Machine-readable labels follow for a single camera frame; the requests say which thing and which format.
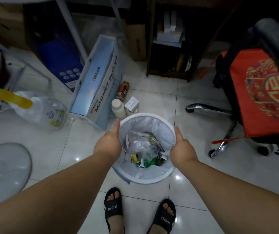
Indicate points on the person's left hand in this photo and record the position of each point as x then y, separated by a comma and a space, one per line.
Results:
109, 143

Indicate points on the person's right hand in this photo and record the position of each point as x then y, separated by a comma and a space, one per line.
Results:
182, 148

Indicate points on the white trash bin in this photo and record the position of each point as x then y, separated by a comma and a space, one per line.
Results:
145, 115

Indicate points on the person's left forearm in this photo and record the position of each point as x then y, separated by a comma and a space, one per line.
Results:
44, 199

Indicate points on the person's right forearm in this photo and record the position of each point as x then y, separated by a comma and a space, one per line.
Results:
239, 204

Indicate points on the pile of trash wrappers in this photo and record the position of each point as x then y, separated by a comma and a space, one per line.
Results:
144, 149

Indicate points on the person's right foot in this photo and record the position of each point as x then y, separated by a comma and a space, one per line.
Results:
169, 209

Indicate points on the person's foot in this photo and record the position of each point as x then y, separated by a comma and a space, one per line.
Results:
169, 209
117, 225

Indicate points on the person's left foot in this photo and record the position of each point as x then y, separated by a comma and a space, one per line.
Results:
117, 225

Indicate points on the small white bottle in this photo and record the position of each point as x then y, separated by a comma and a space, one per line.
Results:
118, 108

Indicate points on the small white carton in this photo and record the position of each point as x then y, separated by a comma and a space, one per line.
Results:
132, 105

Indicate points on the red brown bottle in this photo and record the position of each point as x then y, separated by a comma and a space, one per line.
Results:
122, 91

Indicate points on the long white cardboard box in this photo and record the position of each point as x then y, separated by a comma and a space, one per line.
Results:
98, 80

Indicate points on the black slide sandal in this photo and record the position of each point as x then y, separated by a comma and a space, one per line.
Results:
113, 209
162, 216

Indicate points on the clear jug yellow cap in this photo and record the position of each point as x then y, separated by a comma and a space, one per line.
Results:
44, 112

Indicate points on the red tasselled cushion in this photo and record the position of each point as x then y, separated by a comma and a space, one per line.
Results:
261, 95

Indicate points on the blue cardboard box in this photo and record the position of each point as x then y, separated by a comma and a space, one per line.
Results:
54, 58

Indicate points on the brown cardboard box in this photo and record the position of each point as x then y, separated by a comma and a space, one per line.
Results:
137, 41
3, 24

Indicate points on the white standing fan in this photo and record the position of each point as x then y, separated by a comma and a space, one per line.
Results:
5, 168

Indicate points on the white box pile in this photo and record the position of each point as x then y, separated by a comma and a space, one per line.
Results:
171, 29

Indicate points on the black office chair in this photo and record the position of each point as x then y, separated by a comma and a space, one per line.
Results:
275, 36

